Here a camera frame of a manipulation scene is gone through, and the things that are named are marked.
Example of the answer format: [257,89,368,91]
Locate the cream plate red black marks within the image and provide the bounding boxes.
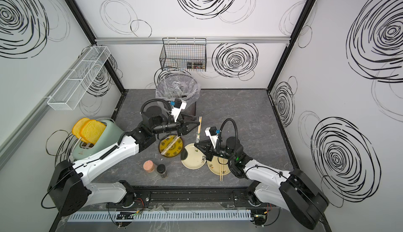
[206,156,230,175]

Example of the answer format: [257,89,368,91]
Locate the yellow patterned plate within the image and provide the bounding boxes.
[158,135,184,157]

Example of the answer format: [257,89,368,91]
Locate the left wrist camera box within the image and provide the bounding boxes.
[170,98,187,122]

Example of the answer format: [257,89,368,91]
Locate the yellow toast slice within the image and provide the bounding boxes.
[79,120,107,144]
[72,118,90,140]

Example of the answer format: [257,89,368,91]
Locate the right yellow toast slice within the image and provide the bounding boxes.
[79,120,107,144]

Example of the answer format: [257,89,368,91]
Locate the black lid spice bottle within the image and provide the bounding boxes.
[157,164,167,178]

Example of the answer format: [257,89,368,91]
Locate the white wire wall shelf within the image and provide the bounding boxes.
[47,46,111,111]

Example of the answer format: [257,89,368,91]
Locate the cream plate with flower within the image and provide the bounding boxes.
[181,143,206,170]

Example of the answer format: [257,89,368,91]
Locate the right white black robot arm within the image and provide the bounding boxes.
[195,127,330,230]

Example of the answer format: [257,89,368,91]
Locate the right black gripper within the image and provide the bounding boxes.
[195,140,237,163]

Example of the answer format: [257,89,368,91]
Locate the pink lid jar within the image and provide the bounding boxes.
[143,160,158,178]

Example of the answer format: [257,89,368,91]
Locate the clear plastic bin liner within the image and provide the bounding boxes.
[155,73,202,105]

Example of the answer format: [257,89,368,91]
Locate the black mesh trash bin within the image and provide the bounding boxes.
[189,102,197,115]

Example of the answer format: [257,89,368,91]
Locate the black wire wall basket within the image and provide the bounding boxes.
[159,37,207,72]

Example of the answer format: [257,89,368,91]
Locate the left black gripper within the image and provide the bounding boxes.
[152,113,199,138]

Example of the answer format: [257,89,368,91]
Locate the items in wire basket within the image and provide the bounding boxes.
[186,62,205,70]

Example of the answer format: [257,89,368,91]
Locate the left yellow toast slice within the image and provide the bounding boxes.
[72,118,90,140]

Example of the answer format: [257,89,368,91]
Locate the white slotted cable duct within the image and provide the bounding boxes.
[67,210,253,223]

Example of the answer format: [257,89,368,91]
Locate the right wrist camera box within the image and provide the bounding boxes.
[205,127,220,149]

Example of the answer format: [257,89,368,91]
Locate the mint green toaster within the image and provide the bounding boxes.
[72,119,123,160]

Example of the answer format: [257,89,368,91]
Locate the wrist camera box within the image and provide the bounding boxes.
[205,127,220,149]
[170,98,187,122]

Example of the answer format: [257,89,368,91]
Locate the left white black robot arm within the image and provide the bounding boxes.
[46,99,200,216]

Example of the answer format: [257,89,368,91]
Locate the bamboo chopsticks pair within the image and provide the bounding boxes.
[219,158,224,182]

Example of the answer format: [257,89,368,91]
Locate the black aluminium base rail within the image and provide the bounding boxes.
[106,186,278,209]

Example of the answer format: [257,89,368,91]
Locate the chopsticks green tip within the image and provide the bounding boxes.
[195,116,202,143]

